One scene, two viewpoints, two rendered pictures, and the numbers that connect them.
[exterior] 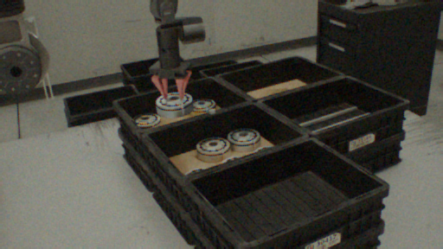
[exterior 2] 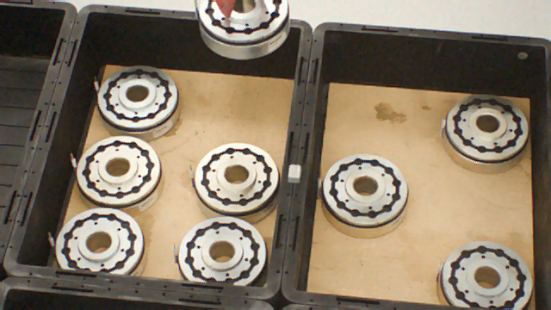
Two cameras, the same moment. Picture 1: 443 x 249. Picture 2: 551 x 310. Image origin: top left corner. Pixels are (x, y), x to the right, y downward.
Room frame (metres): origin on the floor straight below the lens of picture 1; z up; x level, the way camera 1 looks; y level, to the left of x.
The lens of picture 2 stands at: (1.73, -0.57, 1.95)
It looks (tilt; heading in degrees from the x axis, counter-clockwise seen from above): 54 degrees down; 124
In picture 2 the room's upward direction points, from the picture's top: 1 degrees counter-clockwise
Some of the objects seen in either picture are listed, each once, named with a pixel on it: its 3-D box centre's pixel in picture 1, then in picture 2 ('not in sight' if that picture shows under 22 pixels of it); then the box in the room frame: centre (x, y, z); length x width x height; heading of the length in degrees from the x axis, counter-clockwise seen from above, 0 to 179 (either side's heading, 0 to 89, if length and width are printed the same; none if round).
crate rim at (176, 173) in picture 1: (223, 138); (170, 143); (1.20, -0.01, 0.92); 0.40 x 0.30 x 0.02; 117
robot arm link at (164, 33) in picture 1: (169, 36); not in sight; (1.22, 0.12, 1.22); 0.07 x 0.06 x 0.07; 111
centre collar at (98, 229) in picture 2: not in sight; (98, 243); (1.19, -0.14, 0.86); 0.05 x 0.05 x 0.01
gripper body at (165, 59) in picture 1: (170, 59); not in sight; (1.22, 0.12, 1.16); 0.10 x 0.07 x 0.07; 71
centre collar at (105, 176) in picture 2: not in sight; (118, 168); (1.14, -0.04, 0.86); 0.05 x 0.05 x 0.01
